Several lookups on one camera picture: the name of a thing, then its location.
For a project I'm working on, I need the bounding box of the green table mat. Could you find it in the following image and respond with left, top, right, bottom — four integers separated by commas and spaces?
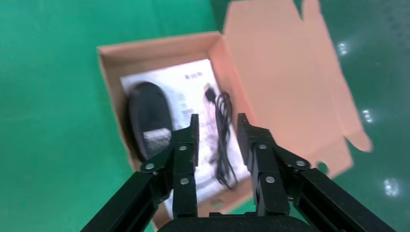
0, 0, 261, 232

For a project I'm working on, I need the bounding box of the thin black mouse cable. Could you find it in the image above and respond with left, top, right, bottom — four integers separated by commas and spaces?
204, 83, 240, 190

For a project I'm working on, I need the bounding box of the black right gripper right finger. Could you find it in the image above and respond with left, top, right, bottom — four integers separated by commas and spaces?
237, 113, 398, 232

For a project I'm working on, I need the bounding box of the orange cardboard box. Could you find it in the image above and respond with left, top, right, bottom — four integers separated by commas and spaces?
96, 0, 374, 230

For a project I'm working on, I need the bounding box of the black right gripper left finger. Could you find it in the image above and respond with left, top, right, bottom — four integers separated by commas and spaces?
80, 114, 201, 232

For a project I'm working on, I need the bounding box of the white printed instruction sheet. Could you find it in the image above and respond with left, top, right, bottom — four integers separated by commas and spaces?
119, 58, 252, 204

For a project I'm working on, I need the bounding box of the black computer mouse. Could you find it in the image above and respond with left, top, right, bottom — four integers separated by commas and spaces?
126, 81, 174, 163

